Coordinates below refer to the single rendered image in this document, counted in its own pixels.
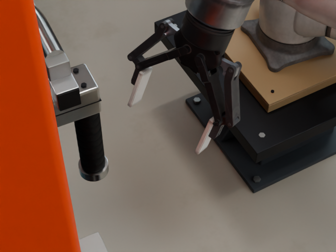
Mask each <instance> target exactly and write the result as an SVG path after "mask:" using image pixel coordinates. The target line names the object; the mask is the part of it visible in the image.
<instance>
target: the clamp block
mask: <svg viewBox="0 0 336 252"><path fill-rule="evenodd" d="M70 69H71V73H72V75H73V77H74V79H75V81H76V83H77V84H78V86H79V92H80V99H81V104H80V105H77V106H74V107H71V108H68V109H65V110H62V111H60V110H59V109H58V107H57V105H56V103H55V101H54V99H53V97H52V96H51V97H52V102H53V107H54V113H55V118H56V123H57V127H61V126H63V125H66V124H69V123H72V122H75V121H78V120H80V119H83V118H86V117H89V116H92V115H95V114H97V113H100V112H101V101H102V100H101V98H100V92H99V87H98V85H97V83H96V81H95V79H94V78H93V76H92V74H91V72H90V70H89V69H88V67H87V65H86V64H85V63H83V64H80V65H77V66H74V67H71V68H70Z"/></svg>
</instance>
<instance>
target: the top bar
mask: <svg viewBox="0 0 336 252"><path fill-rule="evenodd" d="M48 81H49V86H50V91H51V96H52V98H53V100H54V102H55V104H56V106H57V108H58V109H59V110H60V111H63V110H66V109H69V108H72V107H75V106H78V105H81V104H82V103H81V96H80V89H79V86H78V84H77V82H76V80H75V78H74V76H73V75H72V74H71V75H69V76H66V77H63V78H60V79H57V80H54V81H50V80H49V79H48Z"/></svg>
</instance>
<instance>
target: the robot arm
mask: <svg viewBox="0 0 336 252"><path fill-rule="evenodd" d="M253 2H254V0H185V6H186V8H187V10H186V13H185V15H184V18H183V20H182V23H181V26H180V29H179V28H178V27H176V26H175V25H174V23H175V22H174V20H173V19H172V18H169V19H167V20H165V21H163V22H161V23H160V24H159V26H158V28H157V30H156V32H155V33H154V34H153V35H151V36H150V37H149V38H148V39H147V40H145V41H144V42H143V43H142V44H140V45H139V46H138V47H137V48H135V49H134V50H133V51H132V52H131V53H129V54H128V55H127V58H128V60H129V61H132V62H133V63H134V64H135V70H134V73H133V76H132V79H131V84H133V85H134V87H133V90H132V93H131V96H130V99H129V101H128V104H127V105H128V106H129V107H132V106H134V105H135V104H137V103H139V102H140V101H141V99H142V96H143V94H144V91H145V88H146V86H147V83H148V80H149V78H150V75H151V72H152V70H153V68H152V67H151V66H154V65H157V64H160V63H162V62H165V61H168V60H172V59H175V58H177V57H178V59H179V60H180V64H182V65H183V66H185V67H188V68H190V69H191V70H192V72H194V73H195V74H197V73H199V74H200V78H201V81H202V82H203V83H204V85H205V89H206V92H207V96H208V99H209V103H210V107H211V110H212V114H213V117H212V118H211V119H209V121H208V123H207V125H206V128H205V130H204V132H203V134H202V136H201V138H200V141H199V143H198V145H197V147H196V149H195V153H196V154H197V155H198V154H200V153H201V152H202V151H203V150H204V149H206V148H207V147H208V144H209V142H210V140H211V139H213V140H214V139H215V138H216V137H217V136H218V135H220V133H221V131H222V129H223V127H224V125H226V126H227V127H228V128H232V127H233V126H234V125H236V124H237V123H238V122H239V121H240V119H241V117H240V91H239V75H240V71H241V68H242V64H241V63H240V62H239V61H236V62H235V63H233V62H232V61H230V60H228V59H226V58H225V51H226V49H227V47H228V45H229V42H230V40H231V38H232V36H233V33H234V31H235V29H237V28H239V27H240V26H241V30H242V31H243V32H244V33H245V34H247V35H248V36H249V38H250V39H251V41H252V42H253V43H254V45H255V46H256V48H257V49H258V51H259V52H260V53H261V55H262V56H263V58H264V59H265V61H266V63H267V66H268V69H269V70H270V71H271V72H279V71H281V70H282V69H284V68H285V67H288V66H291V65H294V64H297V63H300V62H304V61H307V60H310V59H313V58H316V57H319V56H327V55H332V54H333V53H334V50H335V46H334V44H332V43H331V42H330V41H328V40H327V39H326V38H325V37H328V38H331V39H334V40H336V0H260V2H259V18H257V19H253V20H245V19H246V16H247V14H248V12H249V10H250V7H251V5H252V3H253ZM171 35H173V36H174V43H175V47H174V48H172V49H169V50H166V51H164V52H161V53H158V54H156V55H153V56H150V57H147V58H144V57H143V56H142V55H143V54H144V53H146V52H147V51H148V50H149V49H151V48H152V47H153V46H154V45H156V44H157V43H158V42H159V41H161V40H162V39H163V38H164V37H169V36H171ZM219 66H221V67H222V69H223V73H222V74H223V75H224V76H225V77H224V94H223V90H222V87H221V83H220V79H219V75H220V72H219V69H218V67H219ZM208 71H210V73H208Z"/></svg>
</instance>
